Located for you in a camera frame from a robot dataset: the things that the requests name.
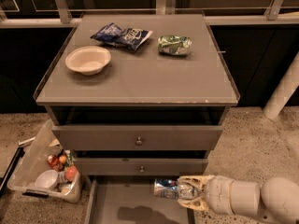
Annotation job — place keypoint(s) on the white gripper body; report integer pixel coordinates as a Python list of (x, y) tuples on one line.
[(219, 192)]

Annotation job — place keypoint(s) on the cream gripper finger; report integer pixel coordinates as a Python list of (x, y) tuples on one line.
[(197, 181), (197, 204)]

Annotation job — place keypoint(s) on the silver blue redbull can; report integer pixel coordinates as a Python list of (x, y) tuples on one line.
[(173, 189)]

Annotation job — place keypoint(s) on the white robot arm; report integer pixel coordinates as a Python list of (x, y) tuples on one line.
[(275, 202)]

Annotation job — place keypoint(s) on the grey bottom drawer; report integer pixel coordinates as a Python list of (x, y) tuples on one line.
[(131, 200)]

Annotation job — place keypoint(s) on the grey drawer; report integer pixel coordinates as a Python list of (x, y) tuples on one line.
[(131, 200), (133, 166), (137, 137)]

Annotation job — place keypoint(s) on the grey drawer cabinet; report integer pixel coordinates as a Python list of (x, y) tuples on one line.
[(144, 87)]

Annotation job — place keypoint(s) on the grey middle drawer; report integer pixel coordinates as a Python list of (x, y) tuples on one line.
[(133, 166)]

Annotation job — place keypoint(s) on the grey top drawer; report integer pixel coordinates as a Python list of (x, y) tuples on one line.
[(137, 137)]

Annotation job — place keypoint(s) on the orange fruit in bin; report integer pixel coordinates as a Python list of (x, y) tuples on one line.
[(70, 173)]

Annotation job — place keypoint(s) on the green snack bag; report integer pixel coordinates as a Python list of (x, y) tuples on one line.
[(175, 45)]

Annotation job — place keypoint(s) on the red snack pack in bin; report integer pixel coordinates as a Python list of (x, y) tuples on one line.
[(54, 163)]

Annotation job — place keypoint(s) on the clear plastic storage bin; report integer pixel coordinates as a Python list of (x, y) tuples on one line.
[(35, 162)]

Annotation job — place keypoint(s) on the white paper bowl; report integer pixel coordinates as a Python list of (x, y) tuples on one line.
[(88, 60)]

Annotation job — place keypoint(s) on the blue chip bag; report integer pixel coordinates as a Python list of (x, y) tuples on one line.
[(131, 38)]

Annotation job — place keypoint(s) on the black bin lid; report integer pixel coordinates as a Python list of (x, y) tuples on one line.
[(11, 167)]

